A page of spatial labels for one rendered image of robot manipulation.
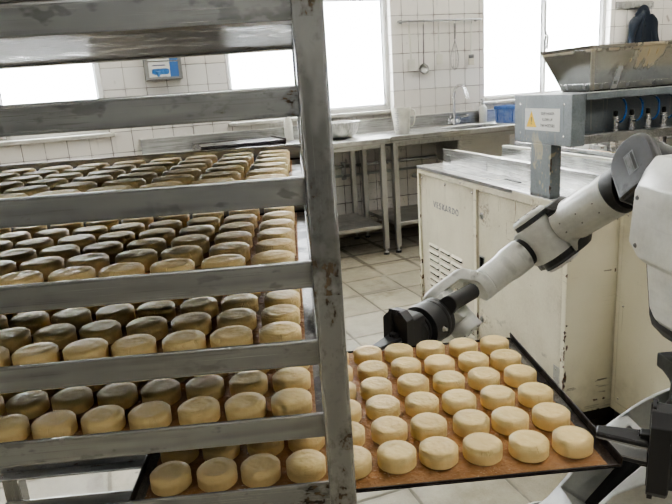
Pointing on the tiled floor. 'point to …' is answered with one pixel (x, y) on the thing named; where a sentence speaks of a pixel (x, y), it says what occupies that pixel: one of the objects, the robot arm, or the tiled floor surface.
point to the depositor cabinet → (445, 253)
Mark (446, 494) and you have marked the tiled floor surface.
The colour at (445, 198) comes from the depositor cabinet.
